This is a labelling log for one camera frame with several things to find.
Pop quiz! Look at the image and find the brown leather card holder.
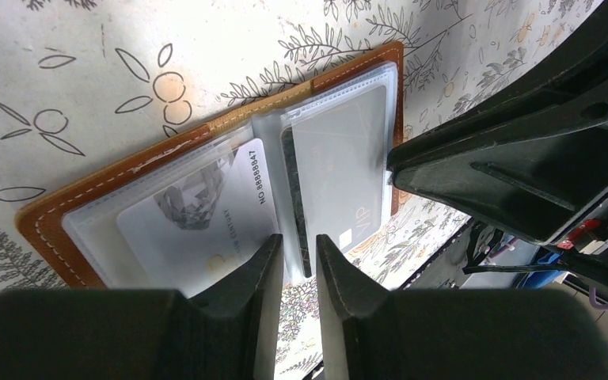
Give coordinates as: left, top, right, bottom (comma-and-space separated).
15, 42, 404, 296

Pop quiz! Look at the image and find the floral table mat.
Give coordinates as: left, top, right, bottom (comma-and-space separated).
0, 1, 598, 379

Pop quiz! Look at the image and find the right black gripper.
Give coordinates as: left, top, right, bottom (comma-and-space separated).
387, 1, 608, 289

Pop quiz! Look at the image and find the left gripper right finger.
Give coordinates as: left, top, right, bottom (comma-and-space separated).
316, 234, 608, 379

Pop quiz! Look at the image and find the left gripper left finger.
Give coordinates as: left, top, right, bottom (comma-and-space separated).
0, 234, 283, 379

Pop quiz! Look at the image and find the silver diamond VIP card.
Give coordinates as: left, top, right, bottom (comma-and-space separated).
116, 139, 278, 296

